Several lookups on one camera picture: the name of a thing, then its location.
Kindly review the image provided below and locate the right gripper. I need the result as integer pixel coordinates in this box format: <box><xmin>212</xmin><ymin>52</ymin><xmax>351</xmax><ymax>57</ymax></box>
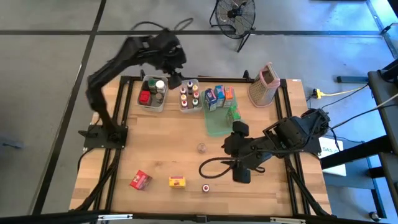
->
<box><xmin>222</xmin><ymin>121</ymin><xmax>271</xmax><ymax>184</ymax></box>

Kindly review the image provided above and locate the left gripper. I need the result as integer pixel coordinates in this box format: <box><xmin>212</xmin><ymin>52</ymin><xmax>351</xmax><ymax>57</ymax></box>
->
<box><xmin>154</xmin><ymin>30</ymin><xmax>187</xmax><ymax>90</ymax></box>

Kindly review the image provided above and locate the green cereal box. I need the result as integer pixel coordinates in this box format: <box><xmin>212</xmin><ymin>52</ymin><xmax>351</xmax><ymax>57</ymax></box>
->
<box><xmin>225</xmin><ymin>105</ymin><xmax>242</xmax><ymax>127</ymax></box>

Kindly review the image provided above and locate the dark blue cereal box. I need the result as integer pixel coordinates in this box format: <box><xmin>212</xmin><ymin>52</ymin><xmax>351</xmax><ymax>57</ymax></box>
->
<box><xmin>204</xmin><ymin>88</ymin><xmax>218</xmax><ymax>112</ymax></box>

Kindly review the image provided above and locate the orange snack box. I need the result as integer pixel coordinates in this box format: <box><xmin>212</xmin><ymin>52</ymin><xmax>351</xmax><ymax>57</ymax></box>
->
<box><xmin>223</xmin><ymin>86</ymin><xmax>235</xmax><ymax>108</ymax></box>

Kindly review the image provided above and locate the clear plastic bin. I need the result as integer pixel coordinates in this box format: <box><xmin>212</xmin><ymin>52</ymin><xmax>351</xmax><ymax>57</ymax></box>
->
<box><xmin>179</xmin><ymin>78</ymin><xmax>203</xmax><ymax>113</ymax></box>

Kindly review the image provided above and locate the frosted white plastic bin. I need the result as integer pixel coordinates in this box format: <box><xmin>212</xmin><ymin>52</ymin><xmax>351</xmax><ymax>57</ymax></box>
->
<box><xmin>137</xmin><ymin>74</ymin><xmax>170</xmax><ymax>113</ymax></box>

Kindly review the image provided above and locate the teal plastic tray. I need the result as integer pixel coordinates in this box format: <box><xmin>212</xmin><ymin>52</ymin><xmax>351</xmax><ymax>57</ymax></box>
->
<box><xmin>201</xmin><ymin>88</ymin><xmax>245</xmax><ymax>137</ymax></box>

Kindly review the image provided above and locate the pink metal box grater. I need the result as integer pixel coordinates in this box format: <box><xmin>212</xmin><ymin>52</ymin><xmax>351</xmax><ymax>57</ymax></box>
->
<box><xmin>248</xmin><ymin>62</ymin><xmax>281</xmax><ymax>108</ymax></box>

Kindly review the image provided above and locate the yellow Corn Pops box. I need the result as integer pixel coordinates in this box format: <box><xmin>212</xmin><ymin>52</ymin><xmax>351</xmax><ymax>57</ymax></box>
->
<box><xmin>169</xmin><ymin>175</ymin><xmax>187</xmax><ymax>189</ymax></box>

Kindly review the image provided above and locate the black floor fan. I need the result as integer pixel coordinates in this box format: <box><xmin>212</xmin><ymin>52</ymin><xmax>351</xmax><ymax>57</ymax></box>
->
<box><xmin>208</xmin><ymin>0</ymin><xmax>257</xmax><ymax>53</ymax></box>

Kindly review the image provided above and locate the white paper sheet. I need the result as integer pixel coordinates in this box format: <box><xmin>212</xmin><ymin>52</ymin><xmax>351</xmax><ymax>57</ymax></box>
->
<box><xmin>318</xmin><ymin>136</ymin><xmax>347</xmax><ymax>177</ymax></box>

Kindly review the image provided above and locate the red cereal box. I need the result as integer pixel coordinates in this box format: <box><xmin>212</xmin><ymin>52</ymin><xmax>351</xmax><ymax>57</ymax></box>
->
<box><xmin>129</xmin><ymin>169</ymin><xmax>153</xmax><ymax>192</ymax></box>

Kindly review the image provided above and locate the dark metal floor bar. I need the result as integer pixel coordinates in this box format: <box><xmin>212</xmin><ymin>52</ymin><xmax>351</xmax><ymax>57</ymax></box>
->
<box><xmin>336</xmin><ymin>75</ymin><xmax>370</xmax><ymax>84</ymax></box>

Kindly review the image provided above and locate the black metal workbench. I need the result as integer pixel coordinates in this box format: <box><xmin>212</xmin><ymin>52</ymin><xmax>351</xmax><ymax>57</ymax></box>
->
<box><xmin>320</xmin><ymin>57</ymin><xmax>398</xmax><ymax>218</ymax></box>

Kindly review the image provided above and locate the grey floor object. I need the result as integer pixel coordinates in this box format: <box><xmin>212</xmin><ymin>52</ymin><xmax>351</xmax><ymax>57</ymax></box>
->
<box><xmin>0</xmin><ymin>123</ymin><xmax>25</xmax><ymax>151</ymax></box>

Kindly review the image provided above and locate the black gantry crossbar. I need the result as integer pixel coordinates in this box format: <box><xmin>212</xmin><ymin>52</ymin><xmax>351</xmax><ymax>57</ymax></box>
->
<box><xmin>0</xmin><ymin>210</ymin><xmax>398</xmax><ymax>224</ymax></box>

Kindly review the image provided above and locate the black aluminium table frame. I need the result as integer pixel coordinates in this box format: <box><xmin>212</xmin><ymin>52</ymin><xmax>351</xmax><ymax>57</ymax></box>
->
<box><xmin>68</xmin><ymin>68</ymin><xmax>333</xmax><ymax>218</ymax></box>

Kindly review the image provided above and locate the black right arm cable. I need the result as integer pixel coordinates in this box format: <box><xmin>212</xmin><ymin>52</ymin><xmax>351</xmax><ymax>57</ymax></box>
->
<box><xmin>198</xmin><ymin>156</ymin><xmax>239</xmax><ymax>180</ymax></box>

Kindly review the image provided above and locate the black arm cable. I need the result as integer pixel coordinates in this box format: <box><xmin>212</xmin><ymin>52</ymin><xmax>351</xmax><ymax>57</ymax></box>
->
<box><xmin>130</xmin><ymin>17</ymin><xmax>194</xmax><ymax>34</ymax></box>
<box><xmin>198</xmin><ymin>156</ymin><xmax>239</xmax><ymax>180</ymax></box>

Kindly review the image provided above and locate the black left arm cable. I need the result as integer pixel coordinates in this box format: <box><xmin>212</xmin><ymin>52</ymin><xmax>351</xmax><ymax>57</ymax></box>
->
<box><xmin>130</xmin><ymin>17</ymin><xmax>194</xmax><ymax>34</ymax></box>

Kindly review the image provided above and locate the silver metal bracket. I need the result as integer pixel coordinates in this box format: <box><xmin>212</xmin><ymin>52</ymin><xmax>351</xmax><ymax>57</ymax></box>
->
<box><xmin>97</xmin><ymin>213</ymin><xmax>134</xmax><ymax>222</ymax></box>
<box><xmin>269</xmin><ymin>217</ymin><xmax>306</xmax><ymax>224</ymax></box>

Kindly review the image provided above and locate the yellow power cable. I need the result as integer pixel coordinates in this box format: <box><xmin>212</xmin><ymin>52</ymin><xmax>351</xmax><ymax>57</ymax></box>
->
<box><xmin>312</xmin><ymin>83</ymin><xmax>371</xmax><ymax>100</ymax></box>

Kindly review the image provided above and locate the black floor cable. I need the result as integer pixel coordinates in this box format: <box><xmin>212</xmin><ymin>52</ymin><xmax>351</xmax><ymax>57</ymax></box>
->
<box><xmin>326</xmin><ymin>102</ymin><xmax>398</xmax><ymax>141</ymax></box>

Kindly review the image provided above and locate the white cable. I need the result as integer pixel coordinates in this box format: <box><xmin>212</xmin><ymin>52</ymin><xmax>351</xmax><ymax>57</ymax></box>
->
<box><xmin>365</xmin><ymin>93</ymin><xmax>398</xmax><ymax>113</ymax></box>

